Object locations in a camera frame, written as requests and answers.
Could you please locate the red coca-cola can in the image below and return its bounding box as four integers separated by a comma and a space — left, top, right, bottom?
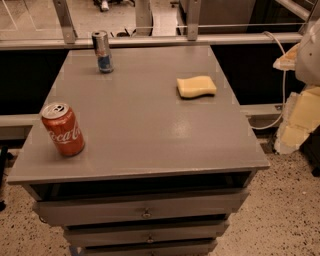
41, 102, 85, 156

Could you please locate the grey drawer cabinet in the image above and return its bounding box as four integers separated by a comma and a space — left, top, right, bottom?
8, 46, 268, 256

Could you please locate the grey metal railing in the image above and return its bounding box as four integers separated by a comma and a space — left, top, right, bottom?
0, 0, 319, 50

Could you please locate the white cable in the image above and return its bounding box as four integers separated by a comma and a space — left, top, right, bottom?
250, 30, 288, 131

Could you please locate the red bull can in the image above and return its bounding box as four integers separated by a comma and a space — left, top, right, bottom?
92, 30, 114, 73

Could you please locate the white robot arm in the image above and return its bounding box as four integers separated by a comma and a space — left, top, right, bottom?
273, 20, 320, 154

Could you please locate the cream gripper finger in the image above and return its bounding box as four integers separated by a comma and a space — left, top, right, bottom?
274, 86, 320, 154
273, 44, 299, 71

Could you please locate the yellow sponge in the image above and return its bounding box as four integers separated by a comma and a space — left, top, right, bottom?
177, 76, 217, 98

